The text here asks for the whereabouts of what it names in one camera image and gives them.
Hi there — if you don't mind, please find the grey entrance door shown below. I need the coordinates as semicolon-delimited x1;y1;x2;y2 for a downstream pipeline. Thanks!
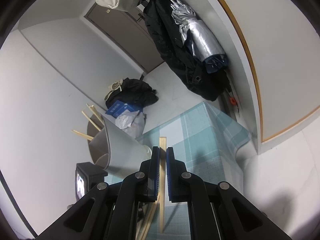
84;5;165;74

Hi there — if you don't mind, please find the teal checkered tablecloth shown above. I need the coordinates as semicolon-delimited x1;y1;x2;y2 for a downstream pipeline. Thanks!
104;101;252;240

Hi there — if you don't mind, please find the bundle of wooden chopsticks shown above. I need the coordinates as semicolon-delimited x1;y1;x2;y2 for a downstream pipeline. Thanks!
136;201;159;240

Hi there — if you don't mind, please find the grey oval utensil holder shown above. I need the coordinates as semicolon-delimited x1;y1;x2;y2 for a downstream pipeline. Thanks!
86;112;153;180

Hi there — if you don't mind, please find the blue cardboard box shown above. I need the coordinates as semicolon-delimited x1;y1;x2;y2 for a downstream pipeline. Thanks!
105;101;139;118

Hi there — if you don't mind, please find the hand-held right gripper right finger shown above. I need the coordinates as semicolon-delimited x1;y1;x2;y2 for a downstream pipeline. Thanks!
166;146;293;240

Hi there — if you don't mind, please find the black bag pile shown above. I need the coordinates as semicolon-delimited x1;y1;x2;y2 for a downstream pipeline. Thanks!
105;78;159;111

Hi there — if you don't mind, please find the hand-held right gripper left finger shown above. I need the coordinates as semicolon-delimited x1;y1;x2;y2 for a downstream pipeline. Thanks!
37;146;160;240

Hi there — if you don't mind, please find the cream cloth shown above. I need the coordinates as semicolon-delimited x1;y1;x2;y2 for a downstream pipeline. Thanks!
104;79;124;100

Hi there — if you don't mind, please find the white plastic parcel bag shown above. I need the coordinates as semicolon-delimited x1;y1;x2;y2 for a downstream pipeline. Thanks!
115;110;140;131

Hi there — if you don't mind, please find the black hanging jacket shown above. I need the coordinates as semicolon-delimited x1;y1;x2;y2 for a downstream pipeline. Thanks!
144;0;230;102

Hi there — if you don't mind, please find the silver folded umbrella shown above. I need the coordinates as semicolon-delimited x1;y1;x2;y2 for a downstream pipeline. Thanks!
150;0;228;74

